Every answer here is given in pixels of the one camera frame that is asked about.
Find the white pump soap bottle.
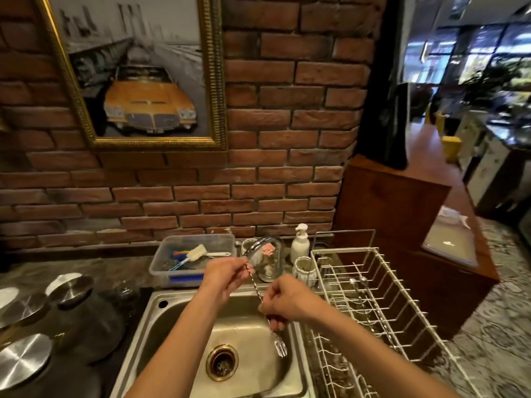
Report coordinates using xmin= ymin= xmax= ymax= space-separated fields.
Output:
xmin=290 ymin=224 xmax=311 ymax=265

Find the clear plastic container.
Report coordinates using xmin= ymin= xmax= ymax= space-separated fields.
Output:
xmin=149 ymin=234 xmax=236 ymax=289

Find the yellow bin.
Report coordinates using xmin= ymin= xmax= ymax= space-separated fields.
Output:
xmin=433 ymin=113 xmax=451 ymax=137
xmin=441 ymin=136 xmax=463 ymax=163

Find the brass sink drain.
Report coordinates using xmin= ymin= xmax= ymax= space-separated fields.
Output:
xmin=206 ymin=344 xmax=240 ymax=382

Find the gold framed car picture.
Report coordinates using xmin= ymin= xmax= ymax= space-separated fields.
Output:
xmin=35 ymin=0 xmax=228 ymax=152

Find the twisted metal bar fork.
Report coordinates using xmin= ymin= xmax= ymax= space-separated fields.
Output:
xmin=244 ymin=263 xmax=288 ymax=358

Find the green plant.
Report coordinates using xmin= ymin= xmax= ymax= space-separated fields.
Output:
xmin=460 ymin=58 xmax=531 ymax=109

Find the person's left hand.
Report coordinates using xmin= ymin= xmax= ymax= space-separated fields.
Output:
xmin=199 ymin=256 xmax=256 ymax=308

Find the white wire dish rack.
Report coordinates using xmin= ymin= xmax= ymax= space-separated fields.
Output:
xmin=309 ymin=230 xmax=484 ymax=398

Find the white ceramic cup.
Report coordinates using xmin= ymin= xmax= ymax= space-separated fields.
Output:
xmin=292 ymin=257 xmax=318 ymax=289

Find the person's right hand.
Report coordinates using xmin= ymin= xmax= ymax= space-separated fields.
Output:
xmin=257 ymin=274 xmax=329 ymax=332

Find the blue handled brush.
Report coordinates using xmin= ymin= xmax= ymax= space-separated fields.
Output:
xmin=168 ymin=256 xmax=196 ymax=272

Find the black panel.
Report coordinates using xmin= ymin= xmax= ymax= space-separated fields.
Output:
xmin=356 ymin=0 xmax=412 ymax=171

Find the white sponge brush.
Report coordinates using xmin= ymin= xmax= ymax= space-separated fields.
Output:
xmin=172 ymin=244 xmax=231 ymax=272

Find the chrome curved faucet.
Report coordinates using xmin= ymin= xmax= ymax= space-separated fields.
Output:
xmin=245 ymin=235 xmax=286 ymax=261

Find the person's left forearm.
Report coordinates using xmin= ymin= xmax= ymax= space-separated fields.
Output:
xmin=124 ymin=286 xmax=222 ymax=398

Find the stainless steel sink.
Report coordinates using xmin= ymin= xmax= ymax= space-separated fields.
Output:
xmin=110 ymin=285 xmax=313 ymax=398

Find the clear glass jar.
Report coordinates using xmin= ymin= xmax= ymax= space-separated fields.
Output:
xmin=257 ymin=241 xmax=287 ymax=283

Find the person's right forearm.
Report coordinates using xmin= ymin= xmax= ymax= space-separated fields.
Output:
xmin=311 ymin=304 xmax=461 ymax=398

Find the brown wooden counter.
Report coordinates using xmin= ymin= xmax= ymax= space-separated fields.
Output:
xmin=332 ymin=123 xmax=501 ymax=341

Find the round steel lid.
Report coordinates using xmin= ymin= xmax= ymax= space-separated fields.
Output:
xmin=0 ymin=292 xmax=49 ymax=329
xmin=45 ymin=273 xmax=95 ymax=308
xmin=0 ymin=333 xmax=54 ymax=391

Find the white patterned cabinet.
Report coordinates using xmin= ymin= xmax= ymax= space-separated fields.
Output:
xmin=454 ymin=111 xmax=531 ymax=208

